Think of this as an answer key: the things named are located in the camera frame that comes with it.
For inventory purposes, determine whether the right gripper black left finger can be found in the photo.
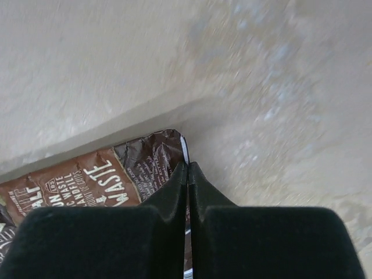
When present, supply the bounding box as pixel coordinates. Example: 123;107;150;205
1;163;187;278

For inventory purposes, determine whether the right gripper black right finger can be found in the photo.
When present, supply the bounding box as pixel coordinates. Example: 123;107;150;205
188;162;365;278

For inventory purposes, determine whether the brown kettle chips bag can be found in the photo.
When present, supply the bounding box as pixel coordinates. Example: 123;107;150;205
1;129;188;264

